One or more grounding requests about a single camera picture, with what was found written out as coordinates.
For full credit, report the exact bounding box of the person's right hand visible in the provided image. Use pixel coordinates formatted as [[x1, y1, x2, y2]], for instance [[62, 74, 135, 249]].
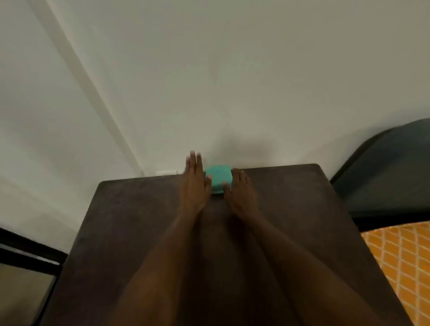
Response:
[[222, 167, 261, 219]]

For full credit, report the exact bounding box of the person's left hand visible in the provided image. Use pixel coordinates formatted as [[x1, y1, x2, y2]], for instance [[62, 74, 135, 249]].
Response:
[[178, 150, 213, 215]]

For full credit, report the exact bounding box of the teal jewellery box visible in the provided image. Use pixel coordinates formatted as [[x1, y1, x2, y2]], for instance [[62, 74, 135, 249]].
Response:
[[204, 164, 233, 195]]

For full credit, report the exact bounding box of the person's right forearm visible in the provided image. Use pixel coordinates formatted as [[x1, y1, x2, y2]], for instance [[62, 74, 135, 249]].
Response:
[[232, 211, 382, 326]]

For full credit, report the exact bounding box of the person's left forearm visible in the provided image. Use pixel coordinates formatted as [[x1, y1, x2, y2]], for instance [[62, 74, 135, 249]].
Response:
[[109, 208, 215, 326]]

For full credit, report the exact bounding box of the orange patterned cloth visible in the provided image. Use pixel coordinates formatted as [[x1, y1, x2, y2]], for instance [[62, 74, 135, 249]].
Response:
[[361, 221, 430, 326]]

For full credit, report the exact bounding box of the black door frame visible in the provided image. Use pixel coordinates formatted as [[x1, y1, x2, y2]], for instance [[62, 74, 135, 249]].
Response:
[[0, 227, 68, 326]]

